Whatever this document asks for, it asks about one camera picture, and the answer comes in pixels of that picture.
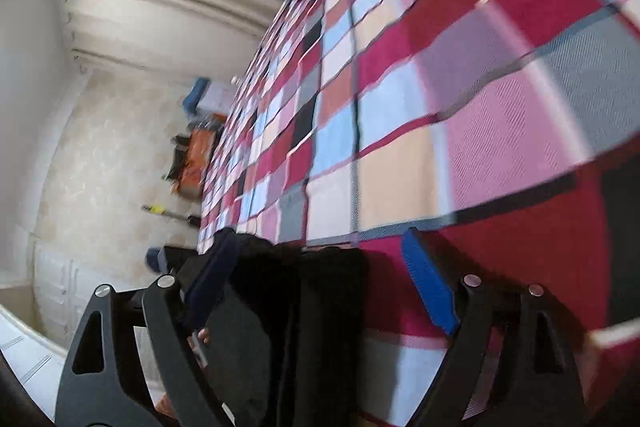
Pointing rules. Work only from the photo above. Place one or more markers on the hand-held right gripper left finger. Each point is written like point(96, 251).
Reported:
point(212, 272)

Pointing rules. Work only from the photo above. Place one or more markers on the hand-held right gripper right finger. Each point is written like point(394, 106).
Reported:
point(430, 282)

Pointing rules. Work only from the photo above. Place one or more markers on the black pants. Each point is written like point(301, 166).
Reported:
point(300, 332)

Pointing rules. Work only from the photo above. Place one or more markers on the dark object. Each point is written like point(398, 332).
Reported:
point(175, 254)

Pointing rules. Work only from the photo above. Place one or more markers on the yellow-tipped stick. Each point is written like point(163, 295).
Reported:
point(157, 209)

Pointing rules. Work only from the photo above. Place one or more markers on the orange bag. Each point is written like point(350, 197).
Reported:
point(197, 157)

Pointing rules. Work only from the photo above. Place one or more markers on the white panelled cabinet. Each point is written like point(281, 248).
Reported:
point(52, 292)

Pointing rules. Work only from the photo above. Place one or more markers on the blue and white box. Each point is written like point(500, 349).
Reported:
point(215, 97)

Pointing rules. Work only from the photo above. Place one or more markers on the plaid bed sheet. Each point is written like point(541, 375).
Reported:
point(400, 107)

